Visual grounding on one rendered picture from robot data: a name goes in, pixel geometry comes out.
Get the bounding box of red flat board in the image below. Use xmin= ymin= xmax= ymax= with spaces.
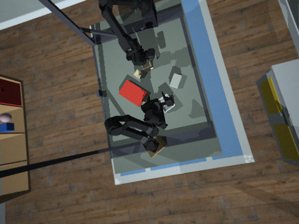
xmin=119 ymin=80 xmax=148 ymax=107

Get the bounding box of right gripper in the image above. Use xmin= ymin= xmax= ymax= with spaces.
xmin=141 ymin=92 xmax=174 ymax=114

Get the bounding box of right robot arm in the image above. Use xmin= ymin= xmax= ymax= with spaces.
xmin=104 ymin=98 xmax=168 ymax=153

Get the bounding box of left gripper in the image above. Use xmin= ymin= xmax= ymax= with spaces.
xmin=126 ymin=48 xmax=155 ymax=61

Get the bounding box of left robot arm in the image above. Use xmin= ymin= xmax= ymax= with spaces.
xmin=99 ymin=0 xmax=151 ymax=65

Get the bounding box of black metal overhead frame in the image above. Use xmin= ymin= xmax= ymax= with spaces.
xmin=0 ymin=0 xmax=141 ymax=178

